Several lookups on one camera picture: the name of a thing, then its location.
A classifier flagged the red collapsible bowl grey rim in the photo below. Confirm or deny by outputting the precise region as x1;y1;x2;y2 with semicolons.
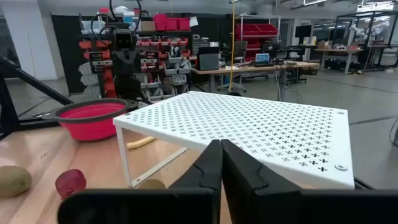
55;98;138;142

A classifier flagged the black computer monitor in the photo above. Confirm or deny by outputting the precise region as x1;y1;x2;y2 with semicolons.
196;46;220;72
294;24;313;40

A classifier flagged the red bin rack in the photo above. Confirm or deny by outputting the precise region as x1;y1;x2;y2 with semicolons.
234;23;279;62

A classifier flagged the dark red toy pomegranate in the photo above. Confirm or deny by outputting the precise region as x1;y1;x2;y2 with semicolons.
55;169;87;200

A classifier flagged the yellow hanging cable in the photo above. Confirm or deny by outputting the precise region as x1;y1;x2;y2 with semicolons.
228;0;238;96

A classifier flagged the black parts shelving unit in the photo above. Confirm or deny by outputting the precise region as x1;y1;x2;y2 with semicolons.
77;29;193;100

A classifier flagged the knife with cream handle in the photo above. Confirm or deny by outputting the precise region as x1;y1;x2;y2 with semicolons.
126;136;157;150

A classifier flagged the open laptop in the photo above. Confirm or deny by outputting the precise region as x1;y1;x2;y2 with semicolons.
254;52;271;65

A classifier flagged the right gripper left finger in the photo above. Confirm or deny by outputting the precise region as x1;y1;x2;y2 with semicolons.
57;139;224;224

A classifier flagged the small wooden desk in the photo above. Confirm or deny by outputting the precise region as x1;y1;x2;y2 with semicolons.
313;46;364;75

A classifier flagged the white perforated metal riser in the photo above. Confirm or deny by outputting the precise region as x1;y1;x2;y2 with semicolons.
113;90;356;190

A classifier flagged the brown toy kiwi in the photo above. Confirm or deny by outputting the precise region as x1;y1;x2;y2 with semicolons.
138;179;167;190
0;165;33;198

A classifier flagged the red plastic storage bin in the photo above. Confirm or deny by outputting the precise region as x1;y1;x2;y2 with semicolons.
165;17;178;31
177;17;191;31
153;14;167;31

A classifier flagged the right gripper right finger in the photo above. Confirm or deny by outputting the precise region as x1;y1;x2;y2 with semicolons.
221;138;398;224

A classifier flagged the black robot cell frame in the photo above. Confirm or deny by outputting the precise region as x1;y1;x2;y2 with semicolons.
331;11;398;73

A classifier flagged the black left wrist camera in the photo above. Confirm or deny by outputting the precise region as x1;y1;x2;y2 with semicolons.
113;28;137;51

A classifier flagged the long wooden desk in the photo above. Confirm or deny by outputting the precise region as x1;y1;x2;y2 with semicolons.
190;60;320;94

